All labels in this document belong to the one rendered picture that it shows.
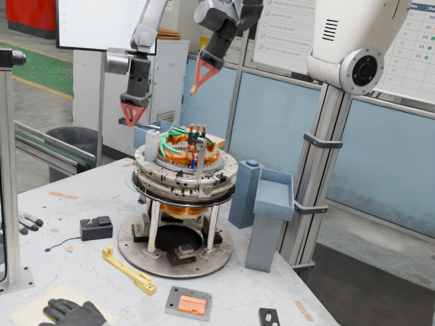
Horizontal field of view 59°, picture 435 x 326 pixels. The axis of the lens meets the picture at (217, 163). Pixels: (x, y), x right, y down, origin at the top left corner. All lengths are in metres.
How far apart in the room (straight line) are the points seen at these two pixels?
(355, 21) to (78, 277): 1.08
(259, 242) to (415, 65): 2.21
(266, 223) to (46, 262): 0.66
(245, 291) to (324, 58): 0.76
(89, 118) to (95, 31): 2.01
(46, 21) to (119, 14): 2.72
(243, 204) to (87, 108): 2.81
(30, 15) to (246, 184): 4.00
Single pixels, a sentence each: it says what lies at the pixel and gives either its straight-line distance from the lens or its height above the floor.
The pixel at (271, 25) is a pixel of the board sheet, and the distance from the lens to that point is 3.44.
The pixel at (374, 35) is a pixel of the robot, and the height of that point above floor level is 1.53.
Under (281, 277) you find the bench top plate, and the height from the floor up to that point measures 0.78.
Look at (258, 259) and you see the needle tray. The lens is 1.28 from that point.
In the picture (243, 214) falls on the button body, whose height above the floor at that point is 0.85.
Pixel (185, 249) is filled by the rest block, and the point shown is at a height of 0.84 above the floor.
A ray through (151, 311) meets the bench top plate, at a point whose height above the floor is 0.78.
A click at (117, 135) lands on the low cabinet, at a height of 0.26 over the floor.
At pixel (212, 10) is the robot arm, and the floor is 1.53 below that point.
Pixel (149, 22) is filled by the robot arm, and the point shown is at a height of 1.47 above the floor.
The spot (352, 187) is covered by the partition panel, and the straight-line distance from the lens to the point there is 3.45.
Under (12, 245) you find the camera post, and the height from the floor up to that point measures 0.90.
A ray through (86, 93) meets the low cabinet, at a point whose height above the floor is 0.56.
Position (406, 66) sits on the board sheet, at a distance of 3.17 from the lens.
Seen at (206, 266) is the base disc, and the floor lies 0.80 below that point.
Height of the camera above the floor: 1.55
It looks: 22 degrees down
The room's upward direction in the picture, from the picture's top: 10 degrees clockwise
